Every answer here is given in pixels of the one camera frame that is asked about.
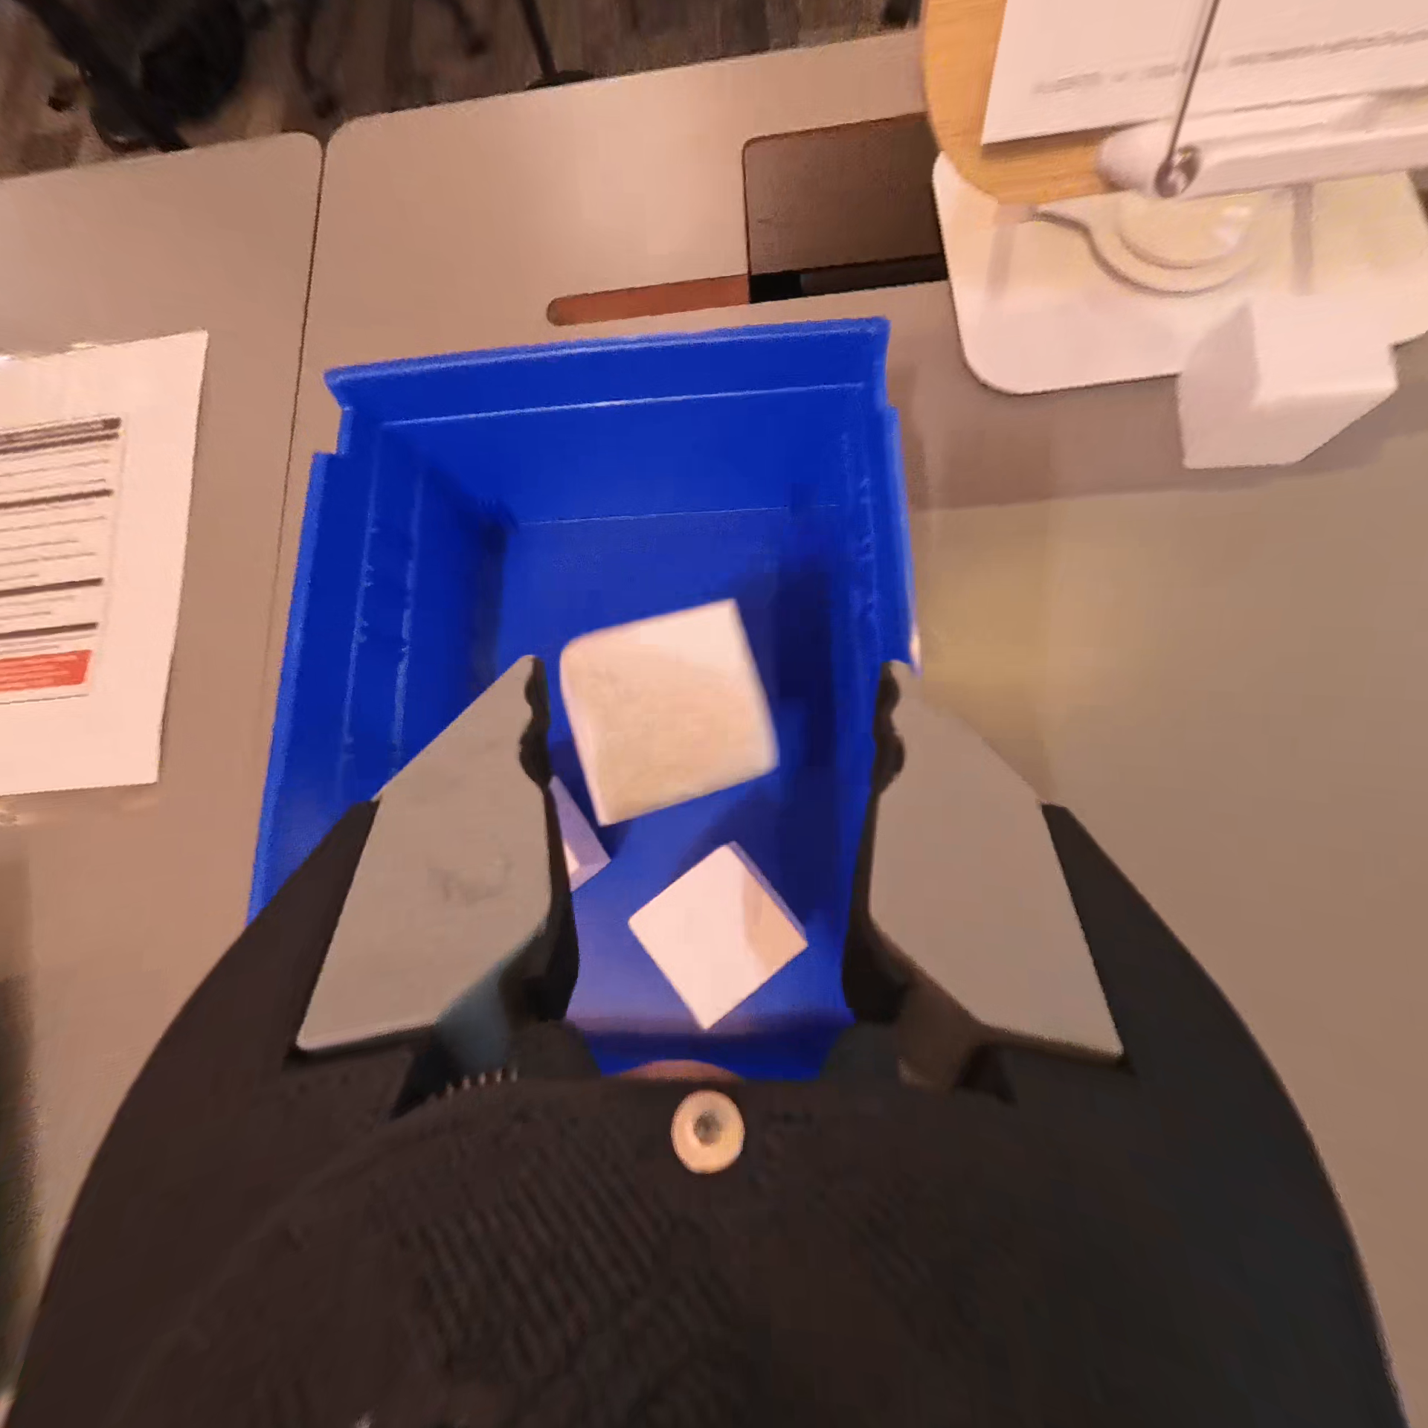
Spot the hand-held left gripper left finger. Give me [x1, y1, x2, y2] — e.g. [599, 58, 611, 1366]
[294, 656, 583, 1067]

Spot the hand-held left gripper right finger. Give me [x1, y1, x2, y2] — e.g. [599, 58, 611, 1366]
[840, 661, 1126, 1081]

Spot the white hard foam cube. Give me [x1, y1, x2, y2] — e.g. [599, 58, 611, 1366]
[549, 774, 612, 894]
[1175, 296, 1402, 471]
[560, 597, 781, 829]
[627, 842, 812, 1029]

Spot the large blue plastic bin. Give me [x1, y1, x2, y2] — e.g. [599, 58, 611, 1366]
[248, 316, 923, 1083]

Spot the white sheet with red label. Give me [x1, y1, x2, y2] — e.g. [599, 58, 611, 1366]
[0, 327, 210, 800]

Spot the white wooden document stand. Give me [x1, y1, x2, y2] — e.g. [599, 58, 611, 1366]
[920, 0, 1428, 398]

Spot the white printed paper sheet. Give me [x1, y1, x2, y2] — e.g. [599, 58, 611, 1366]
[980, 0, 1428, 145]

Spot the black office chair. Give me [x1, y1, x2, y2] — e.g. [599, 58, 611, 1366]
[23, 0, 336, 151]

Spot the dark desk cable flap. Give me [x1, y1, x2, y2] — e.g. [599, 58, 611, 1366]
[741, 116, 951, 305]

